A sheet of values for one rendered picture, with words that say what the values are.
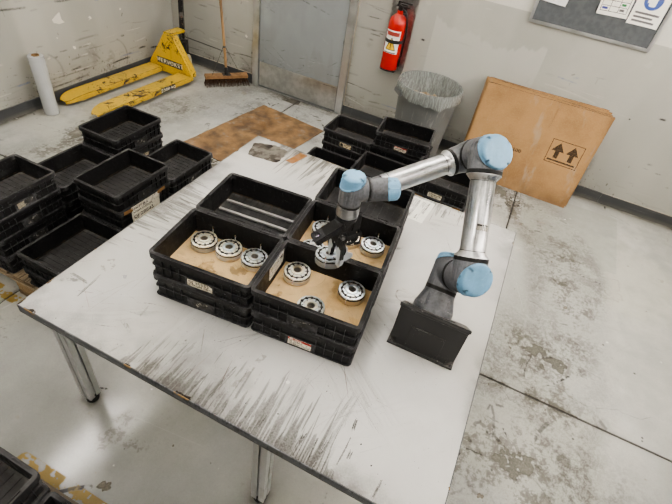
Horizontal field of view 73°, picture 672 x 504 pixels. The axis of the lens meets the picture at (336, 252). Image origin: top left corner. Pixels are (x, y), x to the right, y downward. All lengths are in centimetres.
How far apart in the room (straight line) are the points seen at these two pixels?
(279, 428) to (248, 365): 25
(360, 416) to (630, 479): 164
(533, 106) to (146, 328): 349
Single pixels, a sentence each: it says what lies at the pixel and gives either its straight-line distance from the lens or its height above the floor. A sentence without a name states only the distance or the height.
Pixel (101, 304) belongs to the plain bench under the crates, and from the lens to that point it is 190.
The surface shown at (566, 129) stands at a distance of 432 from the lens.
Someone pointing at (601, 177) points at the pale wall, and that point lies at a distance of 469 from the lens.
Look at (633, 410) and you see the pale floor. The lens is 312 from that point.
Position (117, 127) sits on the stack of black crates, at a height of 49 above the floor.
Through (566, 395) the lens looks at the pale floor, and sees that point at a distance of 293.
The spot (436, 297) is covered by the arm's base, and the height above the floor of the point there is 94.
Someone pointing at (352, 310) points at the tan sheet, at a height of 83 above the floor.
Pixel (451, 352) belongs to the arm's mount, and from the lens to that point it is 172.
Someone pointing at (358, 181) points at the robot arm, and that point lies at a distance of 136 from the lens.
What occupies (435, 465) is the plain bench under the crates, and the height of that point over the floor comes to 70.
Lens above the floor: 208
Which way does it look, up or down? 42 degrees down
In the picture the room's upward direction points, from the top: 11 degrees clockwise
